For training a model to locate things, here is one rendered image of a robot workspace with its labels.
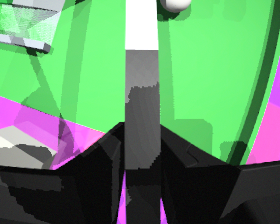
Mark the green rectangular mat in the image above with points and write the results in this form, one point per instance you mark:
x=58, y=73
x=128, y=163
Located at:
x=210, y=57

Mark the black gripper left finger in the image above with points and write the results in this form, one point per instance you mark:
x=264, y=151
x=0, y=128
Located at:
x=86, y=190

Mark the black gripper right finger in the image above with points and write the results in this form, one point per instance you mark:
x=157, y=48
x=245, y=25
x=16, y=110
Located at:
x=197, y=188

